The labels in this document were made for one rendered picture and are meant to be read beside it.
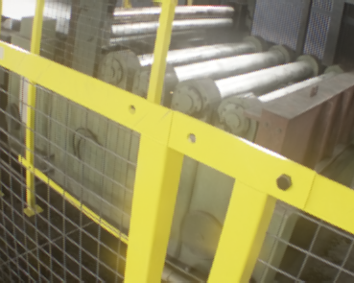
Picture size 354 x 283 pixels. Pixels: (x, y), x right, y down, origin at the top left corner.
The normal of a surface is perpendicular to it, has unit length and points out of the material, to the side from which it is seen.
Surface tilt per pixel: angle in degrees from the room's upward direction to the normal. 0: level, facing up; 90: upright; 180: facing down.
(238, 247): 90
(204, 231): 88
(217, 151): 90
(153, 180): 90
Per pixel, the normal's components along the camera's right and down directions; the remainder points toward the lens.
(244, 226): -0.61, 0.24
